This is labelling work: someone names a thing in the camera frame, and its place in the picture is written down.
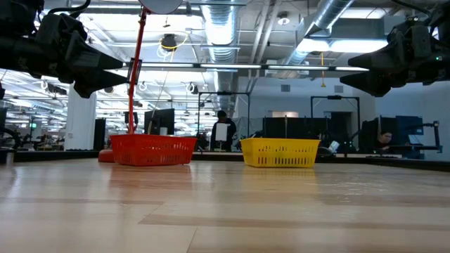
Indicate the black tall cabinet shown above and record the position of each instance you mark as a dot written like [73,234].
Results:
[99,133]

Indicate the yellow plastic basket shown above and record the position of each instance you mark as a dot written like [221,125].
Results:
[281,152]

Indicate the black partition screen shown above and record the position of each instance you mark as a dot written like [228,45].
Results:
[295,126]

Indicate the red desk lamp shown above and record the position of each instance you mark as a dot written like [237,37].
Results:
[135,70]

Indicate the white pillar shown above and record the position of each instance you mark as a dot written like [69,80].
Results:
[81,123]

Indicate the white cup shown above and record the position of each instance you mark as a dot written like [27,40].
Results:
[334,145]

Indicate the red plastic basket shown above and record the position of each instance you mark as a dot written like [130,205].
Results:
[151,149]

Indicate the black rig frame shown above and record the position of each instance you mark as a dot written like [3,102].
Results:
[225,93]
[334,97]

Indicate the black monitor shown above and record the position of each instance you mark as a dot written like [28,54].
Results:
[160,121]

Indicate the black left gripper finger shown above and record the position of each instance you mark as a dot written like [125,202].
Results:
[98,82]
[95,59]

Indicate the silver ceiling duct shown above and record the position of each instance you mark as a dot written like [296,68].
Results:
[219,31]

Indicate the long ceiling light bar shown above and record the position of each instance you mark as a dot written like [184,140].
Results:
[246,66]

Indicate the black ceiling device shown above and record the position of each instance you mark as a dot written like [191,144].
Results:
[168,42]

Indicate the person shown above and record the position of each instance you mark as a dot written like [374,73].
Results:
[223,128]
[385,138]

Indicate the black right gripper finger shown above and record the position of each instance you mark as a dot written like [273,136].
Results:
[369,82]
[376,59]

